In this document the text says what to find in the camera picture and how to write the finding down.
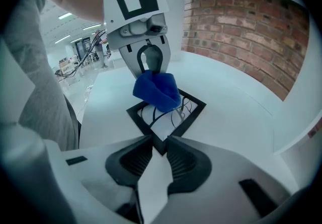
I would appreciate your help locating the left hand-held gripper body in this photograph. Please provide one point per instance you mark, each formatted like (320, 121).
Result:
(135, 4)

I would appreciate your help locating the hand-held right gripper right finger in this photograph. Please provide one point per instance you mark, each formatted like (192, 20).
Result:
(201, 167)

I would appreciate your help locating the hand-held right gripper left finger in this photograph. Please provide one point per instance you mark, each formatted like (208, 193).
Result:
(125, 162)

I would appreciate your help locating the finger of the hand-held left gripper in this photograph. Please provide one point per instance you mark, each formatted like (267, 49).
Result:
(130, 57)
(164, 51)

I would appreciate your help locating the blue cloth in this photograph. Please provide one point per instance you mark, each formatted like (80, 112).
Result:
(158, 92)

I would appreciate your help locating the small black picture frame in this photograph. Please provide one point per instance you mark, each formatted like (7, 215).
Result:
(191, 114)

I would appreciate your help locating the dark display board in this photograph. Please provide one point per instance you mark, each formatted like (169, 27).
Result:
(83, 48)

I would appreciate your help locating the long ceiling light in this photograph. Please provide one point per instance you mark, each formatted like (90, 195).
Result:
(91, 26)
(66, 15)
(61, 39)

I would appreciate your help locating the white table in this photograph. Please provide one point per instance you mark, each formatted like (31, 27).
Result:
(226, 117)

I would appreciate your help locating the person's grey t-shirt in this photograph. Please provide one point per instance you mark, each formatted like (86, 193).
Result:
(42, 79)

